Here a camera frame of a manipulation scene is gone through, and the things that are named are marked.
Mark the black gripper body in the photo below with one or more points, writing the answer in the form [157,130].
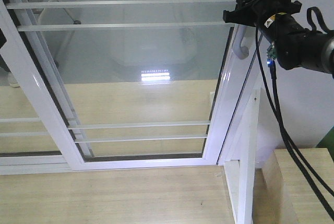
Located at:
[259,12]

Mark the grey metal door handle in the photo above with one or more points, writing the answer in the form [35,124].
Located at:
[239,50]

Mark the white framed sliding glass door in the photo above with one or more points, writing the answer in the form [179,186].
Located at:
[143,75]

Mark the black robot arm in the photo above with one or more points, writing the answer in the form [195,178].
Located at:
[296,46]

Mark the white fixed glass door panel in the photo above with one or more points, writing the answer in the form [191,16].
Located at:
[35,115]

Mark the light wooden box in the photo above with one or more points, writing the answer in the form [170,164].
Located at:
[291,197]

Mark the light wooden floor platform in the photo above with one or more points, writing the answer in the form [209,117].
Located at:
[159,195]

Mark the white door frame post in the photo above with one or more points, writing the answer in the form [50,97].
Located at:
[233,137]

